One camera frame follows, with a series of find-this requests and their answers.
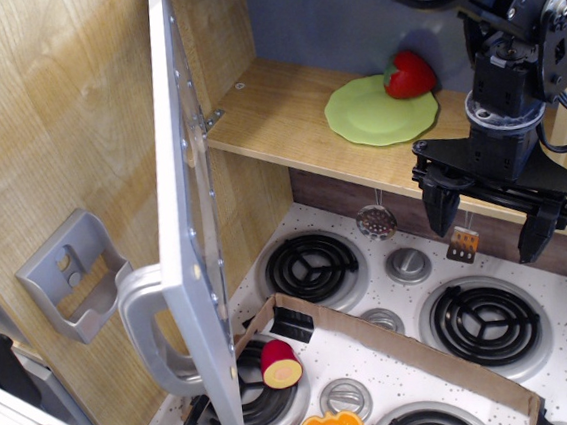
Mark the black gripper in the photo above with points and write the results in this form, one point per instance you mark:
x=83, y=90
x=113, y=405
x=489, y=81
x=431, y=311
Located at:
x=512, y=172

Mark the grey toy microwave door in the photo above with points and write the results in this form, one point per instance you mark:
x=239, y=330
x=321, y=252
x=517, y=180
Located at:
x=175, y=312

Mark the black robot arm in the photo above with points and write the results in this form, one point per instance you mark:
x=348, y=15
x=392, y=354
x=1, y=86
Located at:
x=518, y=51

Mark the toy spatula hanging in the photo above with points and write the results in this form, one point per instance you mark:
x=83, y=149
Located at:
x=463, y=244

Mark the upper grey stove knob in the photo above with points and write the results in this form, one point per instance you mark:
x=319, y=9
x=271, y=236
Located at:
x=408, y=266

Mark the grey stove knob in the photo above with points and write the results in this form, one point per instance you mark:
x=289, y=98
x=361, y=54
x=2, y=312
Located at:
x=384, y=318
x=346, y=394
x=408, y=266

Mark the back right stove burner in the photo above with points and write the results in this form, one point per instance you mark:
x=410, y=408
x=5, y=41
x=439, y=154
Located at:
x=489, y=322

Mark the stove burner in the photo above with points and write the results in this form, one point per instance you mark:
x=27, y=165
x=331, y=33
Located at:
x=428, y=413
x=318, y=266
x=489, y=322
x=263, y=405

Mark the silver toy skimmer spoon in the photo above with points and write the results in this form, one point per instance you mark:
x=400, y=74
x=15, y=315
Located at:
x=375, y=221

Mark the middle grey stove knob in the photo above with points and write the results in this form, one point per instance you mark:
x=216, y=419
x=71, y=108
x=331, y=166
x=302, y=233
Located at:
x=384, y=318

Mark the red toy strawberry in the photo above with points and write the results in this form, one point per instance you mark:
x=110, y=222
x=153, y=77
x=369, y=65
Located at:
x=408, y=75

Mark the green toy plate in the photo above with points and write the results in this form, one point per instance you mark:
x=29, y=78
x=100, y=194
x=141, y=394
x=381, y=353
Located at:
x=363, y=113

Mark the back left stove burner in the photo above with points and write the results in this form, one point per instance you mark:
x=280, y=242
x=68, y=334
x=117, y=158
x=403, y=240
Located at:
x=318, y=266

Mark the cardboard barrier strip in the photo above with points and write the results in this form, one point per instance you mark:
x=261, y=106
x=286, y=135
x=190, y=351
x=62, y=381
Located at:
x=396, y=369

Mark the front right stove burner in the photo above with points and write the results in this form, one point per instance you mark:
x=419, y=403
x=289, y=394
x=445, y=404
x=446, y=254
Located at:
x=428, y=413

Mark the lower grey stove knob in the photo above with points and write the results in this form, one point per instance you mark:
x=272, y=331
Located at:
x=346, y=394

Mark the red toy apple half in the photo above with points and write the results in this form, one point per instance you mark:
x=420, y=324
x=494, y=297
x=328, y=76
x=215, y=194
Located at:
x=280, y=367

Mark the front left stove burner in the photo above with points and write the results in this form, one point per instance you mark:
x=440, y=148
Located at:
x=263, y=405

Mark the grey wall phone holder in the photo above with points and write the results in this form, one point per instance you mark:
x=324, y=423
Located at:
x=67, y=257

